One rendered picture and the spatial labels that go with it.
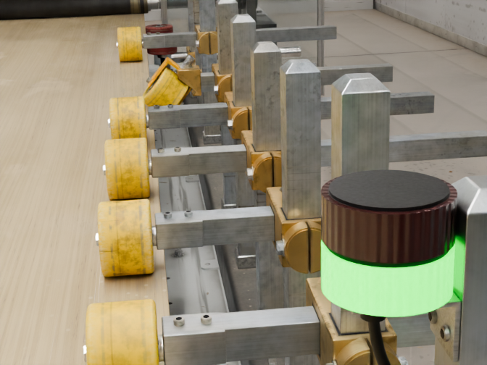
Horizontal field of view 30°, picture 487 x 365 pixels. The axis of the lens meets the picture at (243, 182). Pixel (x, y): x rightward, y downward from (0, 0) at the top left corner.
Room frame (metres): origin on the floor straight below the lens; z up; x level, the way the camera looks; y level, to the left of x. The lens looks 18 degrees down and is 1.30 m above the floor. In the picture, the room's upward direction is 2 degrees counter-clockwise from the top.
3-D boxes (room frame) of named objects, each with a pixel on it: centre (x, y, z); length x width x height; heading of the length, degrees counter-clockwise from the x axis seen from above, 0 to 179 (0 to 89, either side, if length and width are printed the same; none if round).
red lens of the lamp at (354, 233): (0.38, -0.06, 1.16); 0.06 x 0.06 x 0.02
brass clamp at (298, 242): (0.91, -0.06, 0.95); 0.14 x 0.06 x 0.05; 6
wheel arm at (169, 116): (1.43, -0.06, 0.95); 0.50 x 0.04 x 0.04; 96
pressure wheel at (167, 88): (1.66, 0.14, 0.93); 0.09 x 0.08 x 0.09; 96
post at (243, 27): (1.38, -0.01, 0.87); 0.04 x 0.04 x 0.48; 6
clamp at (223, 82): (1.65, 0.02, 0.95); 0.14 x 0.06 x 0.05; 6
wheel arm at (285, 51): (2.67, 0.03, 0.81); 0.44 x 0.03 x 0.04; 96
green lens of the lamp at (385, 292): (0.38, -0.06, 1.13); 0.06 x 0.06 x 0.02
